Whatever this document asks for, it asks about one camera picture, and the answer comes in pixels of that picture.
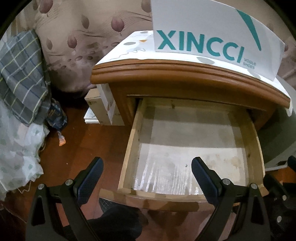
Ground beige leaf-print curtain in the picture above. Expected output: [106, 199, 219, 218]
[9, 0, 296, 93]

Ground white Xincci shoe box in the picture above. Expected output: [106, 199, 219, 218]
[151, 1, 285, 80]

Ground white dotted table cover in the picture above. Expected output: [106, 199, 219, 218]
[95, 29, 293, 117]

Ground grey cabinet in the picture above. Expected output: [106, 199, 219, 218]
[258, 108, 296, 171]

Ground wooden drawer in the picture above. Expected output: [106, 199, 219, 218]
[99, 98, 267, 212]

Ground dark plastic bag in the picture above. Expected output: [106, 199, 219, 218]
[45, 98, 68, 132]

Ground grey plaid blanket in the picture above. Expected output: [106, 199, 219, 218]
[1, 30, 51, 126]

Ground orange snack wrapper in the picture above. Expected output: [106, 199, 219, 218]
[57, 131, 66, 147]

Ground black checked slipper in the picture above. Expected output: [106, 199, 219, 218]
[89, 198, 149, 240]

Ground white floral bedsheet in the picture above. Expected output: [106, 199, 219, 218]
[0, 101, 49, 201]

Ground wooden nightstand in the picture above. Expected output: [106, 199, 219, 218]
[90, 59, 290, 130]

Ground brown cardboard box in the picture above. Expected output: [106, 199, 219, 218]
[84, 88, 124, 126]

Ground white cardboard box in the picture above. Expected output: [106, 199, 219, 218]
[97, 84, 116, 125]

